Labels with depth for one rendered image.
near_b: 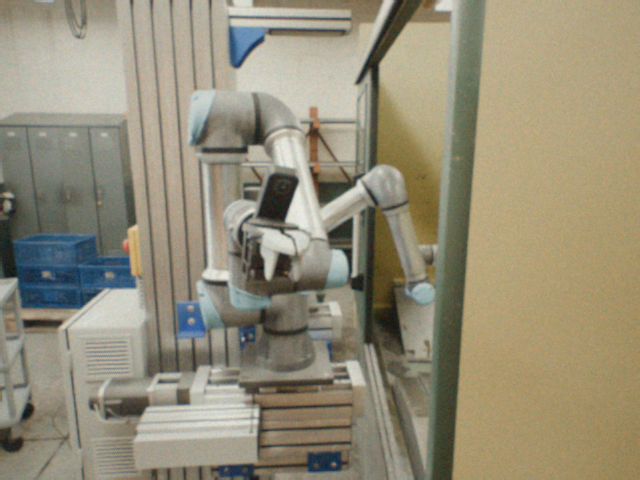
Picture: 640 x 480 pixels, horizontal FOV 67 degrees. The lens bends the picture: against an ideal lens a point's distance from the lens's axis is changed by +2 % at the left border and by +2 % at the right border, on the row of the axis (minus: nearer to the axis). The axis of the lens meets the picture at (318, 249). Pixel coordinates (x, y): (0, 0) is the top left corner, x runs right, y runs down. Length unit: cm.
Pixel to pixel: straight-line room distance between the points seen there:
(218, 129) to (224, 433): 66
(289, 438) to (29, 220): 538
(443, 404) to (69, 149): 552
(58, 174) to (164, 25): 493
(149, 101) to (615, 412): 115
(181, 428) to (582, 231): 89
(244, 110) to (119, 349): 71
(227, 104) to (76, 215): 510
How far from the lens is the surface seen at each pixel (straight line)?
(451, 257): 74
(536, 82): 76
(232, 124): 106
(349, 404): 127
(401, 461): 154
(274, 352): 119
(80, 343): 142
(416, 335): 264
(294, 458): 138
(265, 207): 70
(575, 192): 79
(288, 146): 104
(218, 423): 118
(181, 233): 131
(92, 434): 154
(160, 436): 119
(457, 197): 73
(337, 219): 175
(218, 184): 108
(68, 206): 608
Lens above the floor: 170
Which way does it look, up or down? 13 degrees down
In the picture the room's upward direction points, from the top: straight up
